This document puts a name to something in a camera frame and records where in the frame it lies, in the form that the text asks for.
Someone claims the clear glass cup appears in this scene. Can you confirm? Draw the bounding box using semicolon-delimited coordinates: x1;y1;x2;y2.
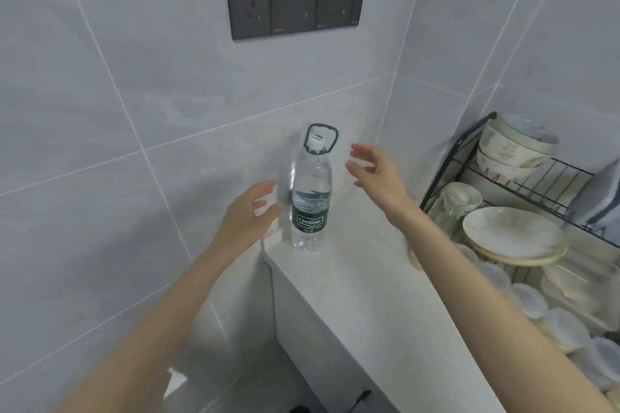
442;181;484;216
428;194;463;240

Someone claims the person's right forearm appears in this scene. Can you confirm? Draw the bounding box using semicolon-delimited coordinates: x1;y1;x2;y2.
387;201;619;413

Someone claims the cream yellow-rim plate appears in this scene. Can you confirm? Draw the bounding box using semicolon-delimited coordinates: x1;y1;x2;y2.
466;234;570;267

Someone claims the clear plastic food container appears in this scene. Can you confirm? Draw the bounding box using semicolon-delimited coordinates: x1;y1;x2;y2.
539;257;620;332

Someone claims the person's left hand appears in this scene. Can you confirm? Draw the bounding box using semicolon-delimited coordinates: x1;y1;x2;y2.
212;180;283;261

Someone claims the grey striped cloth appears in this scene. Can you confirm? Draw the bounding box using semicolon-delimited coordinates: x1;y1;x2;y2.
566;158;620;236

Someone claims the person's right hand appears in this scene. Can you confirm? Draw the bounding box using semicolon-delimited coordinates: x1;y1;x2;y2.
345;143;413;221

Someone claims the clear green-label water bottle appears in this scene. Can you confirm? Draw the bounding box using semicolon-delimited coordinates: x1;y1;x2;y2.
290;123;340;254

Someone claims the white counter cabinet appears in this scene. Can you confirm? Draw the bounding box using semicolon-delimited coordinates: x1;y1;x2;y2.
270;260;404;413

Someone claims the white dinner plate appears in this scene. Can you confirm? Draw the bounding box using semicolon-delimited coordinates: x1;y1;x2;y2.
462;206;569;261

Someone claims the person's left forearm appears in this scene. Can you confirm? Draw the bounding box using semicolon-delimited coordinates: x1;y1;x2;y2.
55;237;258;413

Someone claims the cream leaf-print bowl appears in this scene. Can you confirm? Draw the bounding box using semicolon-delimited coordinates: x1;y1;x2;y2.
479;119;559;169
477;146;553;186

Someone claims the pale blue bowl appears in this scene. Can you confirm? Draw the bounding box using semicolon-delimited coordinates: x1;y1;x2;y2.
499;113;559;145

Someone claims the black wire dish rack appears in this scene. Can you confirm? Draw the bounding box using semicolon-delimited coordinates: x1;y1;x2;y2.
418;111;620;347

